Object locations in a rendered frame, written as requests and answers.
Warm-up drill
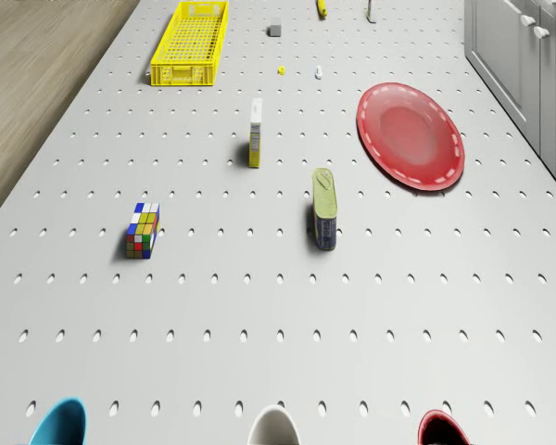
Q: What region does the yellow mug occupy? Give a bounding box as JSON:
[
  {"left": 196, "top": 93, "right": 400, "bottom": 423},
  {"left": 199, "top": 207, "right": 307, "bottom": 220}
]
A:
[{"left": 246, "top": 404, "right": 303, "bottom": 445}]

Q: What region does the white cabinet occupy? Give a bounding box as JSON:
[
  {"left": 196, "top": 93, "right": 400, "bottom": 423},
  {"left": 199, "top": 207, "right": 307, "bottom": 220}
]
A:
[{"left": 462, "top": 0, "right": 556, "bottom": 205}]

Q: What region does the blue mug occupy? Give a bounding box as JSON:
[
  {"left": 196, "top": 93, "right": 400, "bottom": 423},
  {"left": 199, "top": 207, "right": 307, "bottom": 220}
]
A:
[{"left": 27, "top": 397, "right": 88, "bottom": 445}]

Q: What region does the yellow basket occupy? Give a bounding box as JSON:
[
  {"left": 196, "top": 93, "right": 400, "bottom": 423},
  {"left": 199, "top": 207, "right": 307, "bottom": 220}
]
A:
[{"left": 149, "top": 0, "right": 230, "bottom": 88}]

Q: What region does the red plate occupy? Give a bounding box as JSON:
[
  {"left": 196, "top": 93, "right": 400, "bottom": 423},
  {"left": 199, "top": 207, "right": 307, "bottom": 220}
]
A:
[{"left": 356, "top": 82, "right": 466, "bottom": 192}]

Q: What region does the flat-sided can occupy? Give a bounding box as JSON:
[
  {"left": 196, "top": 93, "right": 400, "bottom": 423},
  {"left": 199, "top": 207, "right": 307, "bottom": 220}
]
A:
[{"left": 310, "top": 167, "right": 339, "bottom": 252}]

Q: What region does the red mug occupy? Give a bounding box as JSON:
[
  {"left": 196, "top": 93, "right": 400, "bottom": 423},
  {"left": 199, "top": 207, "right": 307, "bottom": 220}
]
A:
[{"left": 416, "top": 409, "right": 474, "bottom": 445}]

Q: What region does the puzzle cube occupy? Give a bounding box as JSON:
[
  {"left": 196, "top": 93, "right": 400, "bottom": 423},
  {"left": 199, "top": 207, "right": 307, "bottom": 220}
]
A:
[{"left": 124, "top": 201, "right": 161, "bottom": 260}]

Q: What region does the yellow and white box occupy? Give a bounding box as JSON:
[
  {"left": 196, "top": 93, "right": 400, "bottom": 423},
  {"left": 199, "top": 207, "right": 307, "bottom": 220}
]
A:
[{"left": 247, "top": 97, "right": 264, "bottom": 170}]

